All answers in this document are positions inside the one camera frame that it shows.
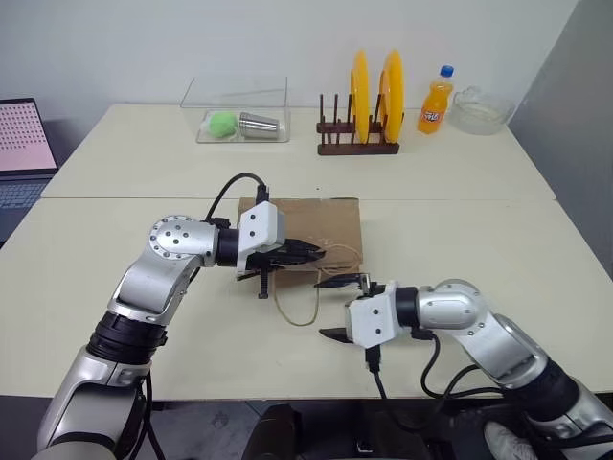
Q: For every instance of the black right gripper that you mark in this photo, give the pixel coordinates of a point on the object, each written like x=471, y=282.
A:
x=372, y=287

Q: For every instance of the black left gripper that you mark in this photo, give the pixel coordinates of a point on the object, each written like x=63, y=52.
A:
x=262, y=262

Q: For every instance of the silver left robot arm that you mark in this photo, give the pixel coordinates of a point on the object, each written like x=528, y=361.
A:
x=167, y=268

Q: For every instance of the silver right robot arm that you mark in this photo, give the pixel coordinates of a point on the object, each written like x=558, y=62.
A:
x=450, y=306

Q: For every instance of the brown paper bag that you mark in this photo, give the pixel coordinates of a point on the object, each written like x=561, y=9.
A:
x=316, y=220

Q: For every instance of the dark wooden dish rack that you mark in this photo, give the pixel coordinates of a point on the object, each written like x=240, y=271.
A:
x=356, y=148

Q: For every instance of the steel cup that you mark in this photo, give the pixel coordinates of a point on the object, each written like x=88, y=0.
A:
x=258, y=126

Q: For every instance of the dark rounded shape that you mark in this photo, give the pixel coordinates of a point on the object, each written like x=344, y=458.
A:
x=273, y=433

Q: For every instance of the green fuzzy ball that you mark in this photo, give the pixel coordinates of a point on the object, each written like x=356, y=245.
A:
x=221, y=124

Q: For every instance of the clear acrylic box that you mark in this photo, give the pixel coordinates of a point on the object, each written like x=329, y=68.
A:
x=268, y=103

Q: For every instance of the yellow plate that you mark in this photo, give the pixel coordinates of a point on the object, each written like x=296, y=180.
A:
x=360, y=96
x=393, y=96

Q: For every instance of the orange soda bottle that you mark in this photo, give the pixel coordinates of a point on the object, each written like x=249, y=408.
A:
x=433, y=110

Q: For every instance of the white shoe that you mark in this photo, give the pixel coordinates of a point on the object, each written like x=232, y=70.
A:
x=507, y=443

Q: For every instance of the clear glass bowl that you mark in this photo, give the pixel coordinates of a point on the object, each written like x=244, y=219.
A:
x=481, y=112

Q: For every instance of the grey laptop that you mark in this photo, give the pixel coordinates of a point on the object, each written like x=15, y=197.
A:
x=19, y=139

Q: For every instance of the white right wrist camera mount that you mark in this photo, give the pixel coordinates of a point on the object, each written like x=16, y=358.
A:
x=371, y=318

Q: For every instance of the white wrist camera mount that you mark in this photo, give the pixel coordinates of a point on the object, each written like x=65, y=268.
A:
x=371, y=318
x=258, y=230

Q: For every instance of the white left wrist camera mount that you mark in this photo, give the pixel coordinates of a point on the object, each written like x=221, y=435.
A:
x=258, y=230

